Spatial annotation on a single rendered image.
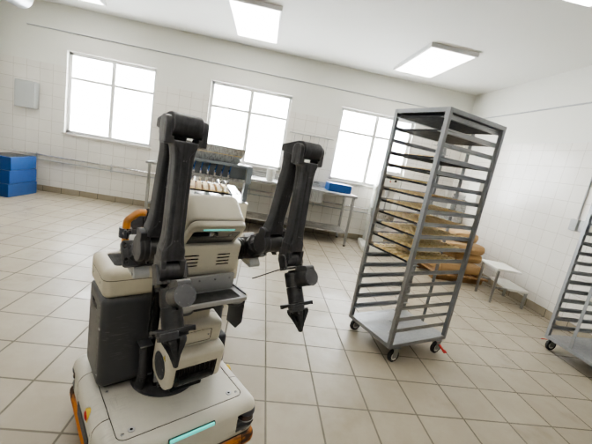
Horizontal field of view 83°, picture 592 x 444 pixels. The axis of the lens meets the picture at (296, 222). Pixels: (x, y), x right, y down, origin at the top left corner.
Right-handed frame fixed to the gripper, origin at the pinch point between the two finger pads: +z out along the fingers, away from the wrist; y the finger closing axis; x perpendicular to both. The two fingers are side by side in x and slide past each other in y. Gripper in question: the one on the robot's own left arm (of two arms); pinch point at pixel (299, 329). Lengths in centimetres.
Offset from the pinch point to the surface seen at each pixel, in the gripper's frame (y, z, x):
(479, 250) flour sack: 437, -16, 100
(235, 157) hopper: 82, -132, 154
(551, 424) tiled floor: 182, 96, -13
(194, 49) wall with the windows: 160, -410, 361
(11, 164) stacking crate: -71, -239, 515
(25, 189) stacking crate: -53, -214, 559
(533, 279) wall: 432, 30, 43
